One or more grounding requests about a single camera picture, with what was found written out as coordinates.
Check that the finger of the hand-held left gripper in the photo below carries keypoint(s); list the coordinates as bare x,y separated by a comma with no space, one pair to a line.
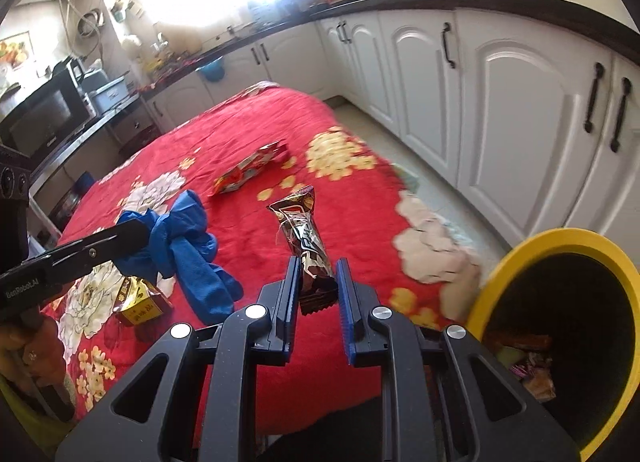
95,252

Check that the person's left hand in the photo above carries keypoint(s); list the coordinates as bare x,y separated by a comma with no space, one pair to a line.
30,352

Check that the dark drawer unit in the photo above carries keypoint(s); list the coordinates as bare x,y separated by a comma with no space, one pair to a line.
137,129

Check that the black countertop oven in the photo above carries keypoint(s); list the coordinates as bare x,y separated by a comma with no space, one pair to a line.
45,117

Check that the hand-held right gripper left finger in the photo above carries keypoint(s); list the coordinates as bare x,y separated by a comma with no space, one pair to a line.
291,302

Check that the small gold box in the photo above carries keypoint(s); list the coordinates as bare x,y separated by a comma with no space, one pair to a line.
142,304

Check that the white kitchen base cabinets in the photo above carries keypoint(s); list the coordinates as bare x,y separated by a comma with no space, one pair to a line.
500,92

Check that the framed wall picture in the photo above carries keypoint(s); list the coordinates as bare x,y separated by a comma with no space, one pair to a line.
15,49

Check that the orange snack wrapper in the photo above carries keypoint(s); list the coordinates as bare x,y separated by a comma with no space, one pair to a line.
520,342

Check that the red snack wrapper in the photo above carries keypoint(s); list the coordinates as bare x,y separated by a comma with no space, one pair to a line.
245,169

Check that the blue rubber glove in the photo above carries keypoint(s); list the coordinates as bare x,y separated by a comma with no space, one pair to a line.
185,232

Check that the brown snack wrapper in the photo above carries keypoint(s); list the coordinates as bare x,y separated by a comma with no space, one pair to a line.
300,237

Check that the purple shiny wrapper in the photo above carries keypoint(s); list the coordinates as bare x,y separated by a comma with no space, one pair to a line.
523,371

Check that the red floral cloth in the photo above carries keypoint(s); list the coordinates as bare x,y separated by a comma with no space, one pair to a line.
300,112

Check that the white bread box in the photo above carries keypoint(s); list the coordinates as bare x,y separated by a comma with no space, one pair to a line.
107,92

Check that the yellow green garment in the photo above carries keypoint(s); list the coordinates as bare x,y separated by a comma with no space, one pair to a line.
25,432

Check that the tan snack wrapper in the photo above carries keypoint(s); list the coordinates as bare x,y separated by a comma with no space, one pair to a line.
542,387

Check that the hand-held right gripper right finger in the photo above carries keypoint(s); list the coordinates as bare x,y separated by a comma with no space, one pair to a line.
345,307

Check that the yellow trash bin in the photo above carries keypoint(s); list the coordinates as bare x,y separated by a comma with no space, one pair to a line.
550,242

